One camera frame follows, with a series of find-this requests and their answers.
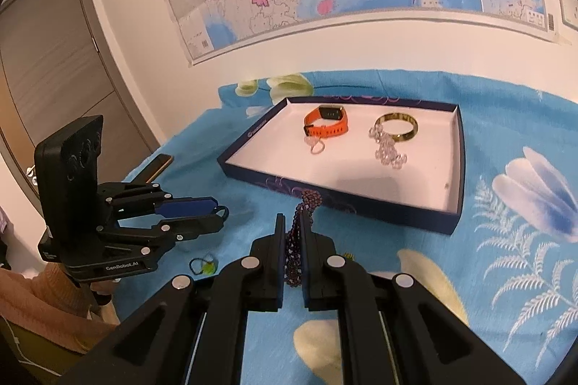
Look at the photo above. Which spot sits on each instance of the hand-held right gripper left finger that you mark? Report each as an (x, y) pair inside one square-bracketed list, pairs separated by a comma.
[(267, 267)]

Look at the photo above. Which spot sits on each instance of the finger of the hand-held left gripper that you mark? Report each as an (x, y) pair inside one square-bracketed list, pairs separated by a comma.
[(185, 206), (194, 229)]

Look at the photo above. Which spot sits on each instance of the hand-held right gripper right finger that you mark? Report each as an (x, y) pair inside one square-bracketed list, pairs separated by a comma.
[(310, 272)]

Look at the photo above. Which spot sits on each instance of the dark blue shallow box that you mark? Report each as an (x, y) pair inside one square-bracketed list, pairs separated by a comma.
[(361, 172)]

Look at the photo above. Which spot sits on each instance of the orange smart watch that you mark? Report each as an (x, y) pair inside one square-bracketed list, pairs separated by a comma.
[(336, 127)]

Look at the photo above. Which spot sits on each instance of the person's left forearm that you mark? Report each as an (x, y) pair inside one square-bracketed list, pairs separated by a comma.
[(40, 303)]

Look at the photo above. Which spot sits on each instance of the person's left hand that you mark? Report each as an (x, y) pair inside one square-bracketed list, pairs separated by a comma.
[(107, 306)]

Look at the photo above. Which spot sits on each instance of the black smartphone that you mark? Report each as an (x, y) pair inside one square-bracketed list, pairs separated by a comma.
[(156, 166)]

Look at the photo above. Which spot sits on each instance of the grey-brown door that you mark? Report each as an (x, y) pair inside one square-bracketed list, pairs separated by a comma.
[(58, 68)]

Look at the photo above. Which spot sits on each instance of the olive cloth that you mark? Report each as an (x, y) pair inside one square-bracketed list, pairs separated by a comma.
[(31, 360)]

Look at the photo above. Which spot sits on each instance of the blue floral sheet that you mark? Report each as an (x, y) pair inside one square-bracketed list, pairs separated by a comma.
[(496, 267)]

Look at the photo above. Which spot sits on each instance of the white wall socket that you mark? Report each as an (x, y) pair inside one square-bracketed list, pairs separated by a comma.
[(568, 3)]

